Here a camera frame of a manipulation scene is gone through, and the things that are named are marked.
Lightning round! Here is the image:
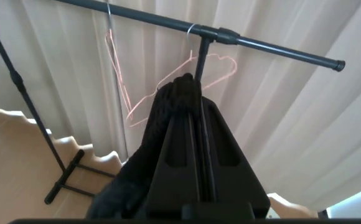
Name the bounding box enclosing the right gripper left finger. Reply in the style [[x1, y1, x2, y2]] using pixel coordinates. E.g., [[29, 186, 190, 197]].
[[145, 111, 201, 219]]

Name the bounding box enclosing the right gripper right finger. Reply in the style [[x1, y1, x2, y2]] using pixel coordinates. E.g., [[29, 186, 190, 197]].
[[200, 96, 271, 219]]

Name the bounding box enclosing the black garment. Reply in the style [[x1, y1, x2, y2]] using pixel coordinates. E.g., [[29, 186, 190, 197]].
[[85, 72, 204, 219]]

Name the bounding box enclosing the pink clothes hanger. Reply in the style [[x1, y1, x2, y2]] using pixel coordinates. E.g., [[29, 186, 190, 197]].
[[104, 2, 135, 123], [125, 23, 238, 128]]

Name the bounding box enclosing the black clothes rack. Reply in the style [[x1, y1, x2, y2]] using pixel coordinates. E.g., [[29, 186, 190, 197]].
[[0, 0, 347, 206]]

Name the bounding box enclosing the beige curtain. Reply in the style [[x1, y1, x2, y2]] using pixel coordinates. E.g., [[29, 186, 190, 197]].
[[0, 0, 361, 213]]

